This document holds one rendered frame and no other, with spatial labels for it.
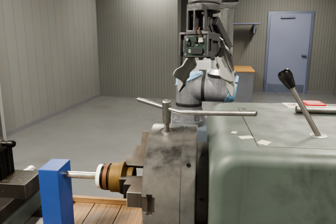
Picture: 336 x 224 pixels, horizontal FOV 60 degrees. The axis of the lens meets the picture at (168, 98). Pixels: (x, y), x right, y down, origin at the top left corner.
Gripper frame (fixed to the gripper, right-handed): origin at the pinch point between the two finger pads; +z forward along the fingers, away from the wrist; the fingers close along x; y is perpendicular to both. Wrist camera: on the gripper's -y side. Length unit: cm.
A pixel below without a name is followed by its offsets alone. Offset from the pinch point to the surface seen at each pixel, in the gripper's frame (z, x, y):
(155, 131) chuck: 10.8, -12.9, 2.3
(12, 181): 32, -60, 14
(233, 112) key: 3.0, 8.8, 4.8
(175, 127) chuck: 10.2, -9.7, -2.4
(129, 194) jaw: 24.4, -13.1, 12.4
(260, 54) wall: -27, -192, -756
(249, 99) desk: 80, -170, -610
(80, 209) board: 45, -47, -1
